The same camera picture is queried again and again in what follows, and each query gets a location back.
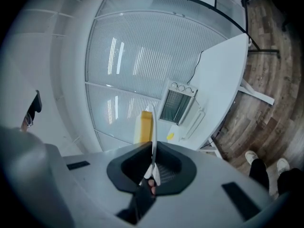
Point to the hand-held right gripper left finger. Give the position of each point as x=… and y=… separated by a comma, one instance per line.
x=129, y=168

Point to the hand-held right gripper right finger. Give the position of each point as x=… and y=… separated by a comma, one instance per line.
x=177, y=172

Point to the yellow food block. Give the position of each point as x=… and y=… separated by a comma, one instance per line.
x=145, y=127

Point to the white plate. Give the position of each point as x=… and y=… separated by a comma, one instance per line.
x=154, y=127

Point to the white microwave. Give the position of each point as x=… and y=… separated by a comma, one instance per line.
x=175, y=106

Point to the small yellow item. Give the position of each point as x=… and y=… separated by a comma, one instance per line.
x=170, y=136

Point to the white table leg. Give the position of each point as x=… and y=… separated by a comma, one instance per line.
x=212, y=147
x=257, y=94

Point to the white shoe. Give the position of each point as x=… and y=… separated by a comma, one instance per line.
x=283, y=165
x=251, y=156

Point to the person's leg in black trousers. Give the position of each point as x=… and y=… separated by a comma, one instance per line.
x=288, y=180
x=260, y=173

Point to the black device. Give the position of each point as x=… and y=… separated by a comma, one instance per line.
x=36, y=102

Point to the black metal rack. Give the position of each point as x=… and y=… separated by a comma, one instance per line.
x=255, y=47

